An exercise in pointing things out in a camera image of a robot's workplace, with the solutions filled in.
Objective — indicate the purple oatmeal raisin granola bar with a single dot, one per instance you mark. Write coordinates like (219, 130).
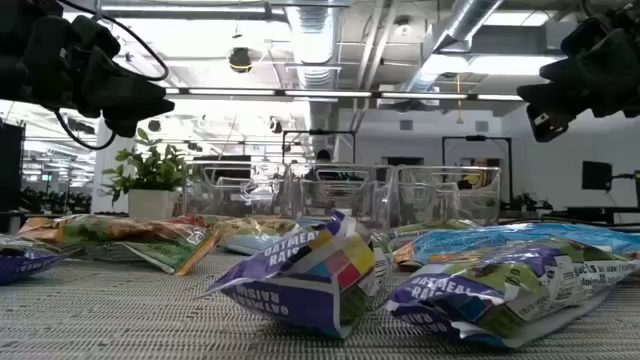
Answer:
(300, 300)
(500, 300)
(25, 265)

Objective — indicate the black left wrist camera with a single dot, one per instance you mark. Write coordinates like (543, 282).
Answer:
(97, 35)

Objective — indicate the grey woven placemat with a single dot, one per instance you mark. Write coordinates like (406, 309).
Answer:
(125, 320)

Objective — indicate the person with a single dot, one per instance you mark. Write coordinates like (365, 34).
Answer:
(323, 156)
(477, 179)

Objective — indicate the silver spiral ceiling duct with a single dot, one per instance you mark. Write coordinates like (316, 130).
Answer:
(312, 40)

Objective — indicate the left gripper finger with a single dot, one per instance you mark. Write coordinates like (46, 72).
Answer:
(135, 100)
(121, 128)

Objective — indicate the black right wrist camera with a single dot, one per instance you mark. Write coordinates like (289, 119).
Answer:
(582, 37)

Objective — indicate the black ceiling-mounted device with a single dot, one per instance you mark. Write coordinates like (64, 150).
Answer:
(240, 60)

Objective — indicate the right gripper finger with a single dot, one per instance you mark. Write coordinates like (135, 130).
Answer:
(547, 122)
(545, 95)

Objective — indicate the green leafy plant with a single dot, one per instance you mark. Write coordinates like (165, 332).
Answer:
(150, 170)

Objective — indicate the black cabinet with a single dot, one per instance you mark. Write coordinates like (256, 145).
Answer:
(10, 170)

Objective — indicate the black monitor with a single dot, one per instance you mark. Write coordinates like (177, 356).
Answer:
(596, 175)

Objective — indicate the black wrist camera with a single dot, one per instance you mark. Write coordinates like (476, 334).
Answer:
(582, 37)
(97, 35)

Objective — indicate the ceiling strip light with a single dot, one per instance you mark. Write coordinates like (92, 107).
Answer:
(232, 92)
(327, 93)
(500, 97)
(425, 95)
(172, 91)

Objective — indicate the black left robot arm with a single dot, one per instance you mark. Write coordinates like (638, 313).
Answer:
(20, 45)

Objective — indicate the grey wall vent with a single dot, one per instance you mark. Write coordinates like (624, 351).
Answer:
(406, 125)
(481, 126)

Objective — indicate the black desk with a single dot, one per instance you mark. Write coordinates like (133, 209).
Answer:
(600, 212)

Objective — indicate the white plant pot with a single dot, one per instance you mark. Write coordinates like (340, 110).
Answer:
(150, 204)

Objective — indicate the silver slanted ceiling duct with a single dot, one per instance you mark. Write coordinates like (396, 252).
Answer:
(470, 17)

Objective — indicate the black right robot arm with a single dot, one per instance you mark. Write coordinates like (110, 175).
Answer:
(625, 15)

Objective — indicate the clear plastic bin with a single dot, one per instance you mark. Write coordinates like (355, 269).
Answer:
(350, 197)
(200, 192)
(425, 197)

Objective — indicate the black metal frame stand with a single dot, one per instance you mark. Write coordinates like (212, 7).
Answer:
(320, 132)
(475, 138)

